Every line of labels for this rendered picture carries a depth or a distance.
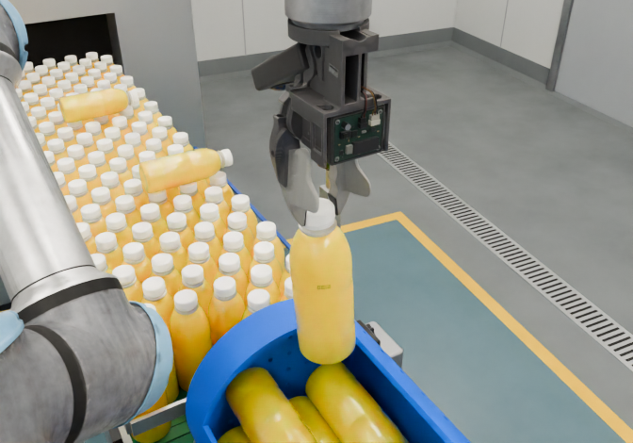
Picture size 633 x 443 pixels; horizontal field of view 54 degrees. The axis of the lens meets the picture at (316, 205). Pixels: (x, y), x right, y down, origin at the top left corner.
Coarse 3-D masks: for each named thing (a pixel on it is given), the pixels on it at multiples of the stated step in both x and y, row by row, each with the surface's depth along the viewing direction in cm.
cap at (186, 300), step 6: (180, 294) 106; (186, 294) 106; (192, 294) 106; (174, 300) 105; (180, 300) 105; (186, 300) 105; (192, 300) 105; (180, 306) 105; (186, 306) 105; (192, 306) 105
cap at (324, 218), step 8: (320, 200) 67; (328, 200) 67; (320, 208) 65; (328, 208) 65; (312, 216) 64; (320, 216) 64; (328, 216) 64; (312, 224) 65; (320, 224) 65; (328, 224) 65
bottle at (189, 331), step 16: (176, 320) 106; (192, 320) 106; (208, 320) 110; (176, 336) 107; (192, 336) 106; (208, 336) 109; (176, 352) 109; (192, 352) 108; (176, 368) 112; (192, 368) 110
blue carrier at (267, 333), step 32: (256, 320) 82; (288, 320) 81; (224, 352) 80; (256, 352) 78; (288, 352) 90; (352, 352) 97; (384, 352) 84; (192, 384) 82; (224, 384) 78; (288, 384) 93; (384, 384) 92; (192, 416) 82; (224, 416) 89; (416, 416) 86
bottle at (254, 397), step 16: (256, 368) 86; (240, 384) 84; (256, 384) 83; (272, 384) 85; (240, 400) 83; (256, 400) 81; (272, 400) 81; (240, 416) 82; (256, 416) 80; (272, 416) 79; (288, 416) 79; (256, 432) 79; (272, 432) 77; (288, 432) 77; (304, 432) 77
